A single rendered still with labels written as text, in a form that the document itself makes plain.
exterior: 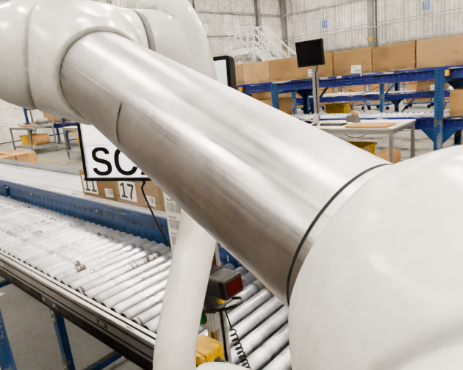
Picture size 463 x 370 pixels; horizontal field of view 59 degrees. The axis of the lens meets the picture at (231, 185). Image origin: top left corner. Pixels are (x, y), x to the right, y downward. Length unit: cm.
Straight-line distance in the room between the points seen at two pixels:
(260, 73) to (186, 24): 662
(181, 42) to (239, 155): 40
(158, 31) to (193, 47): 6
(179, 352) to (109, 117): 31
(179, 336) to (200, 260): 10
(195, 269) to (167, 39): 32
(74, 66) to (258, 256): 31
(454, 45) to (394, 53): 73
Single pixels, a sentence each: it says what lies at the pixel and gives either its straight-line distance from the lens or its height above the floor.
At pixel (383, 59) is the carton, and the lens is 618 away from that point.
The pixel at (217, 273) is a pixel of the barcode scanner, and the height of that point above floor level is 109.
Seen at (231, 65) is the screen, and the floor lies 153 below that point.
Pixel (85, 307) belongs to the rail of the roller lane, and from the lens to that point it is 167.
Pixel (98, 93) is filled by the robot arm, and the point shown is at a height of 149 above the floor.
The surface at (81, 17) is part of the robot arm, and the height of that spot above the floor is 158.
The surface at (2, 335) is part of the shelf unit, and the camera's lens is 99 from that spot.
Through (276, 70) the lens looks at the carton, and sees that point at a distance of 705.
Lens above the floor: 150
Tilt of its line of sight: 14 degrees down
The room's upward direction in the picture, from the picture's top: 6 degrees counter-clockwise
